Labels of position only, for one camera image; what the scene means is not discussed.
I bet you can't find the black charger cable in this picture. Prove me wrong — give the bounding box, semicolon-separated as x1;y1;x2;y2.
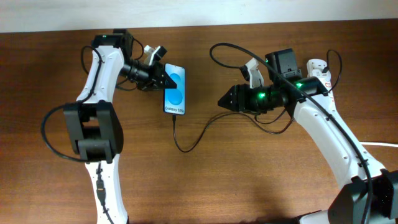
172;111;295;153

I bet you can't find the blue Galaxy smartphone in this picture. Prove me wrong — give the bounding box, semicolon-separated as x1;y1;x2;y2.
164;64;186;115

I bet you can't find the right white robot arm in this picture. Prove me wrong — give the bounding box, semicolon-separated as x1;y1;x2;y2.
218;49;397;223

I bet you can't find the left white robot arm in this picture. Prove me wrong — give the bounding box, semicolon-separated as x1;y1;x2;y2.
63;29;177;223

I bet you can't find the black charger plug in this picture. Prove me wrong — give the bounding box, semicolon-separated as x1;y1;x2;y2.
322;65;329;73

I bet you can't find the white power strip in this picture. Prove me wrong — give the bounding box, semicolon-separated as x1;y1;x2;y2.
307;59;332;90

